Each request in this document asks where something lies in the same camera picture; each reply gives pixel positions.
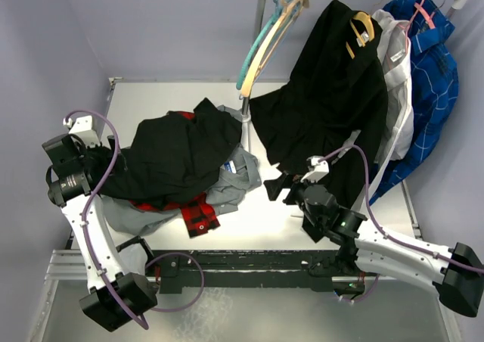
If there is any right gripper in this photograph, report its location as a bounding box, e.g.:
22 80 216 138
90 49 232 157
264 171 323 229

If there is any beige plastic hanger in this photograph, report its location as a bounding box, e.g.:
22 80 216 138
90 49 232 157
240 0 311 97

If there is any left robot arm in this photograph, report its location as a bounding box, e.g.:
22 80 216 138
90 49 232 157
42 134 157 332

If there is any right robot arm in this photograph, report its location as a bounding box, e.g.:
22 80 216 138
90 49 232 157
263 174 483 318

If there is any grey shirt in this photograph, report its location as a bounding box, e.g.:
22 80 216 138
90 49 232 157
101 106 261 236

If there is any red black plaid shirt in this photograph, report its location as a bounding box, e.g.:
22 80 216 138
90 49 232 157
126 110 233 237

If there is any hanging black shirt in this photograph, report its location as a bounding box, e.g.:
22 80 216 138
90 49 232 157
250 0 388 208

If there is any hanging white shirt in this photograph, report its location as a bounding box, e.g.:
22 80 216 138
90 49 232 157
342 8 416 165

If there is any teal plastic hanger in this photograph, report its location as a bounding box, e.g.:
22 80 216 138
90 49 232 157
235 0 303 91

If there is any yellow hanger in black shirt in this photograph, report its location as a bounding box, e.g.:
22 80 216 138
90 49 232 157
349 11 383 52

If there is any hanging blue plaid shirt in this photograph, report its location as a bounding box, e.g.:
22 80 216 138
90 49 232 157
371 0 459 203

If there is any pink hanger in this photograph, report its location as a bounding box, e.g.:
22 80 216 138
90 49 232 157
403 0 436 51

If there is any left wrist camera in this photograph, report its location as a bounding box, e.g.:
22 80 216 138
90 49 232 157
63 116 101 148

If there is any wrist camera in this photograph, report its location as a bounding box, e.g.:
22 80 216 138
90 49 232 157
301 156 330 183
63 116 101 148

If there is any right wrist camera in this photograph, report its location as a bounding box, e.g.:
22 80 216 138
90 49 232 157
301 156 330 183

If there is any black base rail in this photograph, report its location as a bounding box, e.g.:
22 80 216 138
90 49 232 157
146 250 365 297

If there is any aluminium frame rail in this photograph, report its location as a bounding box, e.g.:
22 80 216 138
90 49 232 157
45 250 87 281

